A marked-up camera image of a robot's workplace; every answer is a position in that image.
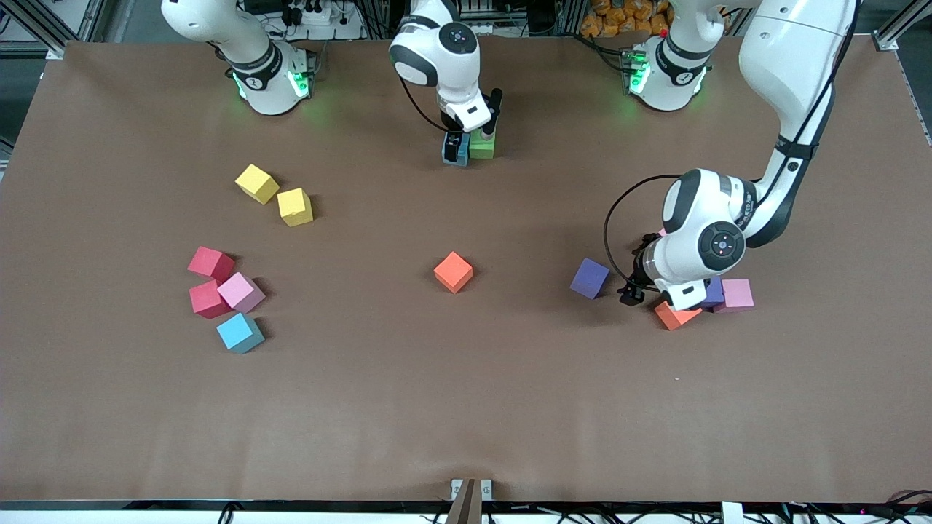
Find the orange foam cube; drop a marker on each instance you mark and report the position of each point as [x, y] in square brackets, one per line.
[673, 317]
[453, 271]

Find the pink foam cube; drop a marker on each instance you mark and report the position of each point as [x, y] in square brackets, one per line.
[739, 294]
[240, 291]

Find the brown tapered pole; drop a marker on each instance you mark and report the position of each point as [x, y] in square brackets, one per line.
[466, 509]

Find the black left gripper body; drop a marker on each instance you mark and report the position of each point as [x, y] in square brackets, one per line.
[644, 271]

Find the purple foam cube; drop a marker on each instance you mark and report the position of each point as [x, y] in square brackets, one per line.
[590, 276]
[716, 295]

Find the white power strip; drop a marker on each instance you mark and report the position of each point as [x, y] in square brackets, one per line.
[313, 13]

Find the green foam cube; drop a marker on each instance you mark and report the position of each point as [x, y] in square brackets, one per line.
[479, 147]

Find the brown table cover sheet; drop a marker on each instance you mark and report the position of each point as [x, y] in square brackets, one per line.
[466, 378]

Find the light cyan foam cube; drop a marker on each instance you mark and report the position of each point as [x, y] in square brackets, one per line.
[239, 331]

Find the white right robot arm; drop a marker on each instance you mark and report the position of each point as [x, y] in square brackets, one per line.
[444, 73]

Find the red foam cube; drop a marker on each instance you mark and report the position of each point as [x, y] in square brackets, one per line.
[206, 300]
[210, 262]

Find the pile of orange fruits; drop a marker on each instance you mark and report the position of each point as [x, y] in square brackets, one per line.
[619, 18]

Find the small metal bracket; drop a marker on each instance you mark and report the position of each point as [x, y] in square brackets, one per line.
[472, 486]

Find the yellow foam cube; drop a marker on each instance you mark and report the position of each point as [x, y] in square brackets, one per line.
[295, 205]
[256, 182]

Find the white plastic block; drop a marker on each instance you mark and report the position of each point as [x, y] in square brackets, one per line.
[732, 514]

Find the aluminium frame profile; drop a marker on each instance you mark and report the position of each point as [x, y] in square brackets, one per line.
[903, 25]
[44, 22]

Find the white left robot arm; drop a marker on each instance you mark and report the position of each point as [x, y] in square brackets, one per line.
[692, 211]

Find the white electronics rack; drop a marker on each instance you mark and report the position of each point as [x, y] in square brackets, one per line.
[510, 14]

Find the blue foam cube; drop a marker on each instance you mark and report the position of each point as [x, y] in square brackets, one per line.
[467, 151]

